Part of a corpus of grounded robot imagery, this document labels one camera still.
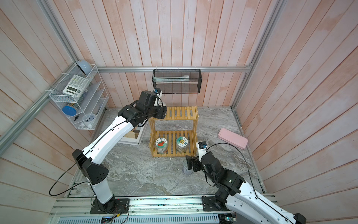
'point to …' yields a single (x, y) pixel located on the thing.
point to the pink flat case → (233, 138)
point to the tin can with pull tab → (185, 168)
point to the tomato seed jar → (161, 144)
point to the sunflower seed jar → (182, 143)
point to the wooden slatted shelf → (176, 135)
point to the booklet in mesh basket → (185, 78)
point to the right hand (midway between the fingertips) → (193, 153)
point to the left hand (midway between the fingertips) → (160, 109)
